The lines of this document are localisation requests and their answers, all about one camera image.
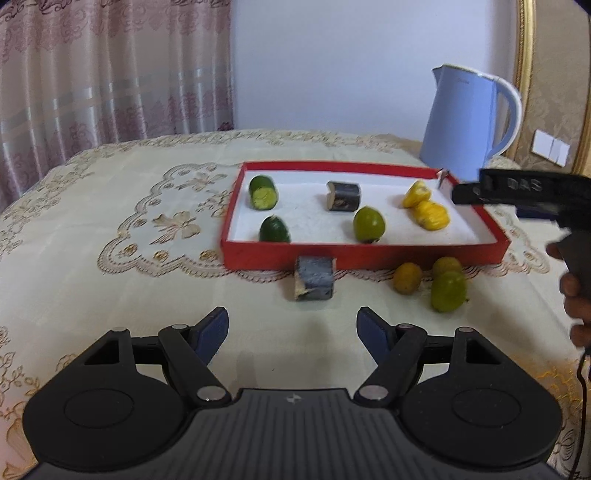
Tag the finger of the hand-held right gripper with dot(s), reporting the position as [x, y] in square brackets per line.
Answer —
[466, 194]

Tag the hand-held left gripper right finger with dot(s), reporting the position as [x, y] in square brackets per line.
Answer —
[374, 332]

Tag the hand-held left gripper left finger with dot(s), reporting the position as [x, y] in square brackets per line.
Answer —
[212, 330]

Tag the yellow fruit piece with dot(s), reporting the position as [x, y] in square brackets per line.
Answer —
[414, 193]
[432, 216]

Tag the brown longan fruit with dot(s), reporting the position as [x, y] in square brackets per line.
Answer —
[446, 264]
[407, 278]

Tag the green tomato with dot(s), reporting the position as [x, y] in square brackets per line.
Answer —
[448, 290]
[369, 224]

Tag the green cucumber piece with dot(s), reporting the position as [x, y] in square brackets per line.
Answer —
[263, 191]
[274, 229]

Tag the red cardboard box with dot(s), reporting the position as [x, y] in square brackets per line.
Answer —
[304, 217]

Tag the person's right hand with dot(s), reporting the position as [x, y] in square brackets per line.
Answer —
[579, 309]

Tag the blue electric kettle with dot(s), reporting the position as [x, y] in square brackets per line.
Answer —
[457, 124]

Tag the pink patterned curtain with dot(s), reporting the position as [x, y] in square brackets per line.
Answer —
[101, 69]

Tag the white wall switch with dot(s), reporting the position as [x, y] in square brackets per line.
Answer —
[542, 144]
[559, 153]

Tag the gold wall frame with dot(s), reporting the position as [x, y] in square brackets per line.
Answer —
[524, 55]

